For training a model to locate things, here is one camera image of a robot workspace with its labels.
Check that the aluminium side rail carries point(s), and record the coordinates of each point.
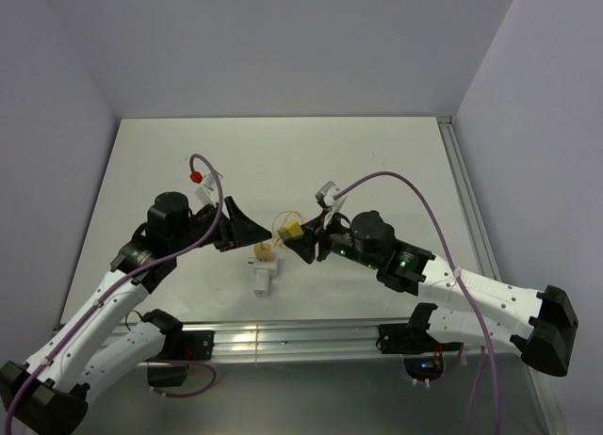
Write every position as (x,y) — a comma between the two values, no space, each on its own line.
(472,214)

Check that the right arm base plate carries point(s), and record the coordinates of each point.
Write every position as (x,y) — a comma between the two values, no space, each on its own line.
(405,340)

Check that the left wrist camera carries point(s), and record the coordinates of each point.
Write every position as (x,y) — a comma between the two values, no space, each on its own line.
(207,189)

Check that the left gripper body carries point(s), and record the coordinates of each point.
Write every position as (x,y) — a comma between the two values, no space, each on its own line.
(224,231)

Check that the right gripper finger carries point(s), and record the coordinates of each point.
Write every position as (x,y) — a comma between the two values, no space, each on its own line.
(305,247)
(315,228)

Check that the aluminium front rail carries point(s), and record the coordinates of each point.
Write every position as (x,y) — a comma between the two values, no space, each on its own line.
(293,341)

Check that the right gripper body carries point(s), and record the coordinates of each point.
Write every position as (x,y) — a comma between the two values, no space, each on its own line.
(329,235)

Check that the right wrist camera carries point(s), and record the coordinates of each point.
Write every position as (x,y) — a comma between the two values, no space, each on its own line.
(326,198)

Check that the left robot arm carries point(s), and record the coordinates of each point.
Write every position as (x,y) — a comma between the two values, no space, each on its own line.
(52,391)

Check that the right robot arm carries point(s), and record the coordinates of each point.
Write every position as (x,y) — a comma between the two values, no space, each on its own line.
(456,307)

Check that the white cube power socket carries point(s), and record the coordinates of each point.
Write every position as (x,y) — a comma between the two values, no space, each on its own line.
(271,267)

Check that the orange USB charger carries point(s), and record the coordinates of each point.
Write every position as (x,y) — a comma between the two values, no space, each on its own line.
(263,252)

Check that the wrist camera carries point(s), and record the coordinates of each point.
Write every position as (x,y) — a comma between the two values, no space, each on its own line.
(207,189)
(326,198)

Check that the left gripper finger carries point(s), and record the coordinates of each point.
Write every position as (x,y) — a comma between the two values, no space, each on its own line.
(242,225)
(245,239)

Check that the small yellow plug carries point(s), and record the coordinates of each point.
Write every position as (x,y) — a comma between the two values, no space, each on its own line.
(290,230)

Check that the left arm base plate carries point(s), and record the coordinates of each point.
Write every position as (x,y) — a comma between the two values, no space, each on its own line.
(187,345)

